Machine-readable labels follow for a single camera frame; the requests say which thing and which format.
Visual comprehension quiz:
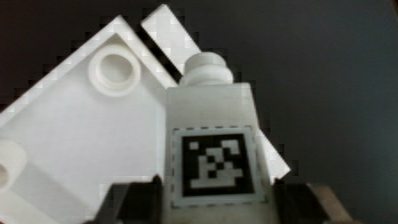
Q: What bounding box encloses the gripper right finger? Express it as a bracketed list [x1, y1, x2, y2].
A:
[274, 180, 363, 224]

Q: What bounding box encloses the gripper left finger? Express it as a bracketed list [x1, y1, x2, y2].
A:
[94, 176, 164, 224]

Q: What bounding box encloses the white square tabletop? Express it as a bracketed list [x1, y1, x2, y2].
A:
[0, 18, 176, 224]

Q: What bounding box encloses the white right fence bar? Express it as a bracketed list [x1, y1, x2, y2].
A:
[141, 4, 292, 181]

